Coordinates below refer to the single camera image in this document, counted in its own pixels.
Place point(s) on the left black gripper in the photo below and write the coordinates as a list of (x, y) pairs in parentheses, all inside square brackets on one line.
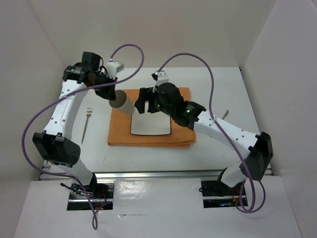
[(108, 94)]

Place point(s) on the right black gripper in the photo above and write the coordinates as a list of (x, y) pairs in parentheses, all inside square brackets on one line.
[(145, 93)]

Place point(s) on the beige paper cup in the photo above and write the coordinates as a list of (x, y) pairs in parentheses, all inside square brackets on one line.
[(122, 103)]

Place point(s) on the white square plate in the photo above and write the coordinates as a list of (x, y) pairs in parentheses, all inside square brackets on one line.
[(148, 124)]

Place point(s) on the silver fork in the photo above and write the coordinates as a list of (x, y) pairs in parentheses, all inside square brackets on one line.
[(88, 115)]

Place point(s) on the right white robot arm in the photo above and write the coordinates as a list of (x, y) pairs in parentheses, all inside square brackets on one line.
[(255, 149)]

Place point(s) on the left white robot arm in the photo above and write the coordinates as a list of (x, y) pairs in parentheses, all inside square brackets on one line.
[(54, 143)]

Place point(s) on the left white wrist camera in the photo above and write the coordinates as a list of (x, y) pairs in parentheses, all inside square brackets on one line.
[(113, 67)]

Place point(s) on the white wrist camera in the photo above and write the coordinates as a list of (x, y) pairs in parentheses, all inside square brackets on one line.
[(160, 77), (113, 67)]

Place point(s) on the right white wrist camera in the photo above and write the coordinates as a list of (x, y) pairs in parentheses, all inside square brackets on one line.
[(160, 77)]

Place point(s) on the aluminium rail frame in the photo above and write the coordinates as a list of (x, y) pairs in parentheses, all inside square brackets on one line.
[(140, 175)]

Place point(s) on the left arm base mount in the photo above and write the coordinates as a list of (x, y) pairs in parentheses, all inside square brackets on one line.
[(102, 200)]

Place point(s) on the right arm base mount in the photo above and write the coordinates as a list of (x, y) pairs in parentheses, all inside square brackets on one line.
[(216, 195)]

